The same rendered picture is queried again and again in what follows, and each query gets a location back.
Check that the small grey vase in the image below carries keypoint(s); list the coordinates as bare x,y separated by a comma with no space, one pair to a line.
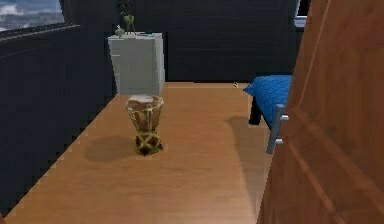
119,31

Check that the blue quilted bed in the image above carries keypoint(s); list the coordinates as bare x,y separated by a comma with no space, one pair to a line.
270,93

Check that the brown wooden room door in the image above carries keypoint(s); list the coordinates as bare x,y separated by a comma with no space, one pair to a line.
336,126

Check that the white chest of drawers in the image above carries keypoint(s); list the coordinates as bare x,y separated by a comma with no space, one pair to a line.
137,63

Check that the brown wicker basket stool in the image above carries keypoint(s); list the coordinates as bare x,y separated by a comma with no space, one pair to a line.
145,125

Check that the green house plant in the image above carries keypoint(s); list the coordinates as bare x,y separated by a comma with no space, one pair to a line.
127,16

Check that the window with cloudy view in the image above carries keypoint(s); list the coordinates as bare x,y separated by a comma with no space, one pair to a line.
28,12

